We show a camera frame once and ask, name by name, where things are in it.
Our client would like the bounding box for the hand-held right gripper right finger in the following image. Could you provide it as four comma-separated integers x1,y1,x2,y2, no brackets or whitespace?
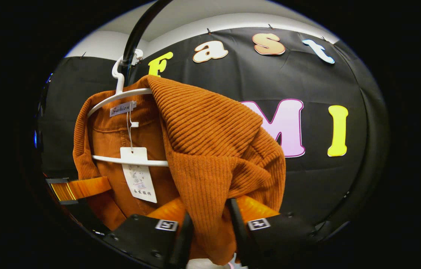
227,195,319,268

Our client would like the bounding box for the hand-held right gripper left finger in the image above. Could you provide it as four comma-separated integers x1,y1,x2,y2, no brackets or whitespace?
102,197,195,269

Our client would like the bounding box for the rust orange corduroy jacket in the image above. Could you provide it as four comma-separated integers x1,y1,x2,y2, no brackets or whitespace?
72,75,287,266

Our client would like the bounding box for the white plastic clothes hanger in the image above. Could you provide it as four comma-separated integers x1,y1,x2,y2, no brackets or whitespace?
87,49,170,167

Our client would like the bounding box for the black metal clothes rack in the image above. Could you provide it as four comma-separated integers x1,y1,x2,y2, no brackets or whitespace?
118,0,174,87

